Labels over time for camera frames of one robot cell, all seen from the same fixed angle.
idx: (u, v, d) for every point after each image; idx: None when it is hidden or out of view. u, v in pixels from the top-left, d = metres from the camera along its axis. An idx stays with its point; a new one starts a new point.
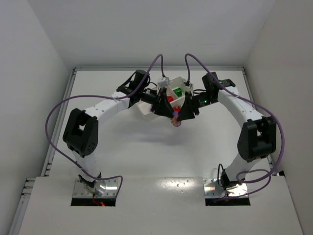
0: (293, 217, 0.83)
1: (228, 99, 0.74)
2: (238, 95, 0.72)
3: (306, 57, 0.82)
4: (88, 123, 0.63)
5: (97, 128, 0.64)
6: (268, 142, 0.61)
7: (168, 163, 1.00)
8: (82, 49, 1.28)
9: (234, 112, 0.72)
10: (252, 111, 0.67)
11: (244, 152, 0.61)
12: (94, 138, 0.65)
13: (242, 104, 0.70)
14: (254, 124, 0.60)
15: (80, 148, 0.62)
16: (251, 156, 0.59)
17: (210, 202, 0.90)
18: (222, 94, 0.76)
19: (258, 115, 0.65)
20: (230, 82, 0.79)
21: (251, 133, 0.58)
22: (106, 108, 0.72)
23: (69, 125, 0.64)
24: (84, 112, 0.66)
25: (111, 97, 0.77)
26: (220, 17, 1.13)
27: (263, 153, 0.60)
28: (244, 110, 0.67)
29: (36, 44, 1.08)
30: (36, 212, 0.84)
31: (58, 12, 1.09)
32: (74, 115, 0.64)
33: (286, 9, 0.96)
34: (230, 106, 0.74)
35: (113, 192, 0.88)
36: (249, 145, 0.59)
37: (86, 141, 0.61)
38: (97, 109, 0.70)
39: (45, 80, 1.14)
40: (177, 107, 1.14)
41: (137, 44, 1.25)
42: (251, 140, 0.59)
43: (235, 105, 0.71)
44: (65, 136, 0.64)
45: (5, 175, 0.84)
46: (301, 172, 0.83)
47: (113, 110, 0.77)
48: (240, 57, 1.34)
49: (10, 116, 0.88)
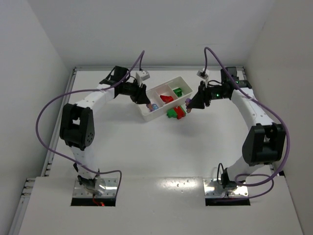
0: (293, 218, 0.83)
1: (241, 100, 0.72)
2: (252, 98, 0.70)
3: (306, 57, 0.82)
4: (82, 114, 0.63)
5: (91, 118, 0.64)
6: (273, 149, 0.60)
7: (168, 163, 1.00)
8: (82, 49, 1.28)
9: (245, 114, 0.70)
10: (263, 115, 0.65)
11: (248, 154, 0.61)
12: (91, 128, 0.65)
13: (255, 107, 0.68)
14: (262, 128, 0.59)
15: (80, 140, 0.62)
16: (254, 159, 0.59)
17: (210, 202, 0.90)
18: (236, 94, 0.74)
19: (270, 120, 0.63)
20: (246, 83, 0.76)
21: (257, 137, 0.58)
22: (97, 99, 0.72)
23: (63, 121, 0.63)
24: (76, 105, 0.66)
25: (97, 88, 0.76)
26: (220, 17, 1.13)
27: (267, 158, 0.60)
28: (255, 114, 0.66)
29: (36, 45, 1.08)
30: (36, 212, 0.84)
31: (58, 11, 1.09)
32: (67, 110, 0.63)
33: (286, 9, 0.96)
34: (242, 107, 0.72)
35: (113, 193, 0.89)
36: (254, 149, 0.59)
37: (85, 133, 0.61)
38: (87, 102, 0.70)
39: (45, 80, 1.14)
40: (177, 107, 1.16)
41: (137, 45, 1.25)
42: (257, 144, 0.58)
43: (247, 108, 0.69)
44: (62, 132, 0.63)
45: (6, 175, 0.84)
46: (301, 172, 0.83)
47: (101, 102, 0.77)
48: (240, 57, 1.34)
49: (10, 115, 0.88)
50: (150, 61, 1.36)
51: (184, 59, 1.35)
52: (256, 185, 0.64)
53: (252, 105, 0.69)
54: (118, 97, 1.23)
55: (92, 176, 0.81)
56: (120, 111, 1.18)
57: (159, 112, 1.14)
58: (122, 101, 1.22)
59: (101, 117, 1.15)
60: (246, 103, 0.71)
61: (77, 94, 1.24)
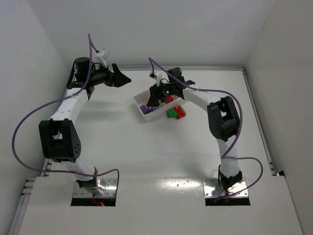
0: (293, 218, 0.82)
1: (192, 94, 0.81)
2: (199, 88, 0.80)
3: (305, 57, 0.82)
4: (63, 127, 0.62)
5: (73, 129, 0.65)
6: (232, 118, 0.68)
7: (168, 163, 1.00)
8: (82, 49, 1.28)
9: (200, 104, 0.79)
10: (212, 96, 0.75)
11: (217, 133, 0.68)
12: (76, 139, 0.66)
13: (203, 93, 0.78)
14: (215, 105, 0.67)
15: (68, 154, 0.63)
16: (223, 133, 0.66)
17: (210, 202, 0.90)
18: (187, 91, 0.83)
19: (218, 97, 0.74)
20: (190, 82, 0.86)
21: (215, 114, 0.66)
22: (72, 106, 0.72)
23: (44, 140, 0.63)
24: (52, 120, 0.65)
25: (69, 96, 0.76)
26: (219, 17, 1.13)
27: (232, 127, 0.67)
28: (206, 97, 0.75)
29: (36, 45, 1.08)
30: (36, 212, 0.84)
31: (58, 12, 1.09)
32: (46, 129, 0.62)
33: (286, 9, 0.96)
34: (196, 100, 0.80)
35: (113, 192, 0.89)
36: (218, 123, 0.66)
37: (71, 146, 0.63)
38: (63, 112, 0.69)
39: (45, 80, 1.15)
40: (177, 107, 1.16)
41: (137, 45, 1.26)
42: (218, 119, 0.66)
43: (198, 98, 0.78)
44: (47, 152, 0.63)
45: (6, 175, 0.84)
46: (301, 172, 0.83)
47: (78, 106, 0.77)
48: (240, 58, 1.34)
49: (10, 115, 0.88)
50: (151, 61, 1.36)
51: (184, 59, 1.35)
52: (227, 152, 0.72)
53: (201, 93, 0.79)
54: (119, 97, 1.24)
55: (91, 177, 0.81)
56: (120, 111, 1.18)
57: (159, 113, 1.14)
58: (122, 102, 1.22)
59: (101, 117, 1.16)
60: (196, 95, 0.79)
61: None
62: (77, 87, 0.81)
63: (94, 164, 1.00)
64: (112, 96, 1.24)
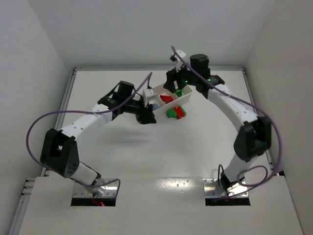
0: (293, 218, 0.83)
1: (219, 99, 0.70)
2: (230, 95, 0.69)
3: (305, 57, 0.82)
4: (64, 146, 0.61)
5: (75, 149, 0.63)
6: (263, 141, 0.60)
7: (169, 163, 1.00)
8: (82, 49, 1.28)
9: (227, 112, 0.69)
10: (246, 111, 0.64)
11: (241, 152, 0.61)
12: (73, 160, 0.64)
13: (235, 104, 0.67)
14: (251, 126, 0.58)
15: (60, 172, 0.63)
16: (249, 156, 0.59)
17: (210, 202, 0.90)
18: (213, 93, 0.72)
19: (254, 115, 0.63)
20: (218, 80, 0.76)
21: (249, 136, 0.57)
22: (86, 125, 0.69)
23: (45, 148, 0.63)
24: (61, 132, 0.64)
25: (92, 111, 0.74)
26: (220, 17, 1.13)
27: (259, 152, 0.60)
28: (239, 111, 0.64)
29: (35, 44, 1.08)
30: (36, 212, 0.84)
31: (58, 11, 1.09)
32: (50, 139, 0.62)
33: (285, 9, 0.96)
34: (222, 106, 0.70)
35: (113, 192, 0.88)
36: (248, 147, 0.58)
37: (64, 167, 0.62)
38: (75, 128, 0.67)
39: (45, 80, 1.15)
40: (177, 107, 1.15)
41: (137, 45, 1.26)
42: (250, 142, 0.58)
43: (228, 106, 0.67)
44: (44, 159, 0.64)
45: (5, 175, 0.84)
46: (301, 172, 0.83)
47: (95, 126, 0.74)
48: (240, 57, 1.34)
49: (10, 115, 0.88)
50: (151, 61, 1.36)
51: None
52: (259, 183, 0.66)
53: (232, 102, 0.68)
54: None
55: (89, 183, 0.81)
56: None
57: (159, 113, 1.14)
58: None
59: None
60: (225, 102, 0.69)
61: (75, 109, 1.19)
62: (104, 105, 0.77)
63: (94, 164, 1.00)
64: None
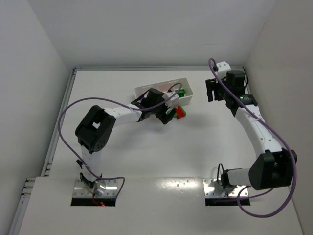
0: (293, 218, 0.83)
1: (247, 120, 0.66)
2: (259, 118, 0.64)
3: (305, 57, 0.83)
4: (105, 120, 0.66)
5: (111, 128, 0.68)
6: (283, 176, 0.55)
7: (169, 163, 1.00)
8: (82, 49, 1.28)
9: (250, 135, 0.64)
10: (271, 140, 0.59)
11: (255, 180, 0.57)
12: (105, 137, 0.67)
13: (262, 129, 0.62)
14: (272, 156, 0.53)
15: (91, 143, 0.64)
16: (262, 187, 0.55)
17: (210, 202, 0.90)
18: (241, 112, 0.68)
19: (279, 146, 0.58)
20: (252, 99, 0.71)
21: (266, 167, 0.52)
22: (122, 113, 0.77)
23: (85, 119, 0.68)
24: (103, 110, 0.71)
25: (128, 106, 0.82)
26: (220, 17, 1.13)
27: (274, 185, 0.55)
28: (263, 137, 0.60)
29: (35, 44, 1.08)
30: (35, 212, 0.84)
31: (58, 11, 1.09)
32: (94, 111, 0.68)
33: (286, 9, 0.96)
34: (247, 128, 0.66)
35: (113, 192, 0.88)
36: (263, 176, 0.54)
37: (97, 138, 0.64)
38: (114, 111, 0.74)
39: (45, 80, 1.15)
40: (177, 107, 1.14)
41: (137, 45, 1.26)
42: (266, 173, 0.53)
43: (254, 130, 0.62)
44: (79, 128, 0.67)
45: (5, 175, 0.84)
46: (300, 173, 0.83)
47: (126, 119, 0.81)
48: (240, 57, 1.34)
49: (10, 115, 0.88)
50: (150, 61, 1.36)
51: (184, 59, 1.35)
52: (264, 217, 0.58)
53: (259, 126, 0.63)
54: (118, 97, 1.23)
55: (94, 178, 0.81)
56: None
57: None
58: (122, 101, 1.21)
59: None
60: (251, 124, 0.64)
61: (75, 109, 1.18)
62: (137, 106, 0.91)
63: None
64: (112, 95, 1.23)
